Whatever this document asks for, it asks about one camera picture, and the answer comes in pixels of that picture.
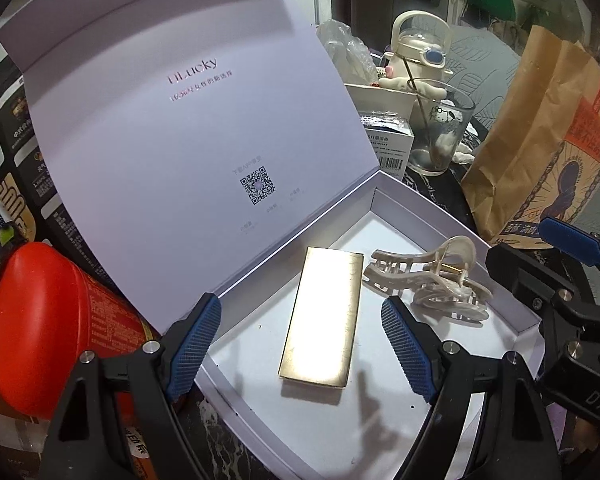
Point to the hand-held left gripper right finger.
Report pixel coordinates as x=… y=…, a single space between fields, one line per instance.
x=410 y=355

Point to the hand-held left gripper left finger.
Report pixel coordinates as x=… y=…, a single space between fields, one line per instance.
x=195 y=355

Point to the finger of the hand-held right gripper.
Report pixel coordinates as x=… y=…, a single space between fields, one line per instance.
x=575 y=241
x=525 y=272

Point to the gold rectangular box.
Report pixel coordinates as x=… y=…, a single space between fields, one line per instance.
x=320 y=320

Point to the white gift box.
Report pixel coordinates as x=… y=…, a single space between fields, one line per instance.
x=180 y=110

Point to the cream hair claw clip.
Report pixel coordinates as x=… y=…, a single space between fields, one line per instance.
x=445 y=300

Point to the brown paper bag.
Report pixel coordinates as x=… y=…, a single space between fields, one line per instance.
x=530 y=135

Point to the clear glass cup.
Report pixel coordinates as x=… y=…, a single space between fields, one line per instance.
x=440 y=157

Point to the red tin can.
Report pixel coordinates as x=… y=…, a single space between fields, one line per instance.
x=35 y=320

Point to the white blue medicine box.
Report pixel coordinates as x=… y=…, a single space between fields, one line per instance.
x=390 y=152

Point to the copper long spoon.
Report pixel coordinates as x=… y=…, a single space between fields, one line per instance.
x=425 y=120

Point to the grey leaf-pattern cushion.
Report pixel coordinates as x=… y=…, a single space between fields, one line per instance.
x=485 y=70

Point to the white plush charm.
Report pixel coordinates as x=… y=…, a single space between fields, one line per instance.
x=436 y=91

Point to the white cardboard box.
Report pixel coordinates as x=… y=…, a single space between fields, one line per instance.
x=370 y=97

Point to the purple yellow snack packet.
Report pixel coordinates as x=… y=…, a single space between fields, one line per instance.
x=7 y=205

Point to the black printed packet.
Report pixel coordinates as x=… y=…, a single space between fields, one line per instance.
x=35 y=160

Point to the cream water bottle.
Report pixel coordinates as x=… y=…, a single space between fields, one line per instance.
x=415 y=42

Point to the clear plastic bag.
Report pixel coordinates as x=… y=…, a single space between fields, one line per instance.
x=350 y=55

